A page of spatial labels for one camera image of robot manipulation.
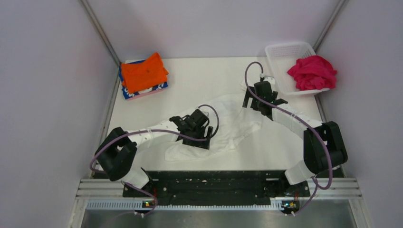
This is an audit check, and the white printed t-shirt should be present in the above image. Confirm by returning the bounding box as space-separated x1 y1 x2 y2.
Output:
165 82 263 162

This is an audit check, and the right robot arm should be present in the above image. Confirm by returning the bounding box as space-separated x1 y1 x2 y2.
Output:
242 80 348 196

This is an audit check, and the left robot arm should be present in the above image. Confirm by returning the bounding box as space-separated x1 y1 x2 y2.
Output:
94 109 218 196

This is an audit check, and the white plastic basket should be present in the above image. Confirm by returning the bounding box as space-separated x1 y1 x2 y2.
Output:
265 42 329 96

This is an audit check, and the pink folded t-shirt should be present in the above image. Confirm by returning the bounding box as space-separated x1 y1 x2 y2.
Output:
133 88 165 99

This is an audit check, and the pink crumpled t-shirt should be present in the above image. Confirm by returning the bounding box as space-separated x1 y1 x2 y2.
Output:
287 55 337 91

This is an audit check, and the blue folded t-shirt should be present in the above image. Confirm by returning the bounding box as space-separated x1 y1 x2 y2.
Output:
118 60 169 100

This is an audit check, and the orange folded t-shirt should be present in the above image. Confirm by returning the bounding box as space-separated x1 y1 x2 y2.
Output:
120 52 169 93

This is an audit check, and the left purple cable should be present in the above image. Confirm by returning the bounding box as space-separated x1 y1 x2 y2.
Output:
89 104 221 218

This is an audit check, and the purple cable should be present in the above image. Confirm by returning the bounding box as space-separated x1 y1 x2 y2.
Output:
244 61 334 217
89 104 221 218

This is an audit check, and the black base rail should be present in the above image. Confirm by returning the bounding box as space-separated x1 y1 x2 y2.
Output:
118 170 312 206

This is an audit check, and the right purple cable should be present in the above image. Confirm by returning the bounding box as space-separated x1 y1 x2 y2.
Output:
244 61 334 217

